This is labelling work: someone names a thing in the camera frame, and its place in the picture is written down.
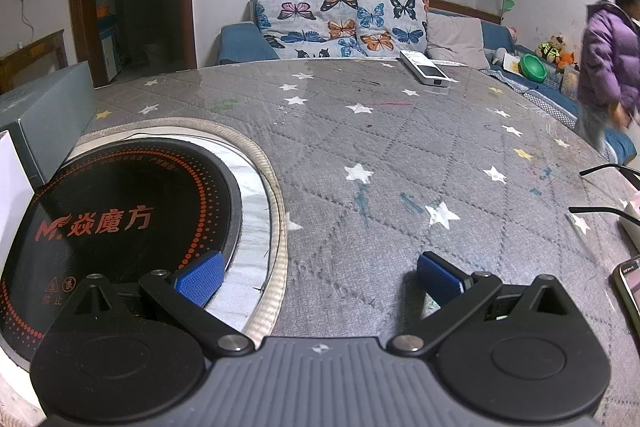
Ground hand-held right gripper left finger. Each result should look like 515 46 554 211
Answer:
42 251 256 357

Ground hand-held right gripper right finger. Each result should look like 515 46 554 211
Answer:
387 251 602 357

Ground white cardboard box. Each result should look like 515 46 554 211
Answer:
0 129 37 271

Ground grey box with silver lettering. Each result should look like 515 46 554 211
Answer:
0 61 99 188

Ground grey star-print desktop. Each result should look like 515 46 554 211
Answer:
0 57 640 427

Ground black round induction cooker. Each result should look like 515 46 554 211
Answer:
0 137 247 354

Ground smartphone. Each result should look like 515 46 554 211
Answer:
612 257 640 324

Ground black eyeglasses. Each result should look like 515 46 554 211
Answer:
569 161 640 219

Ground white remote control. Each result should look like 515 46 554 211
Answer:
399 49 452 90

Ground green bowl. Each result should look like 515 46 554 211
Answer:
517 54 549 84

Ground clear toy container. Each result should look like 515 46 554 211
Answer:
560 69 582 96

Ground grey pillow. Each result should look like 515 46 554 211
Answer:
425 14 492 70

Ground blue sofa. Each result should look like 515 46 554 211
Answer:
217 0 640 164

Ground plush bear toy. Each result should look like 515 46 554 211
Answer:
536 34 569 64

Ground butterfly print blanket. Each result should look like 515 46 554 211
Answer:
252 0 432 60

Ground wooden side table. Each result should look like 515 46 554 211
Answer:
0 29 69 84

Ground white power cable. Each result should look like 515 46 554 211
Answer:
19 0 37 48

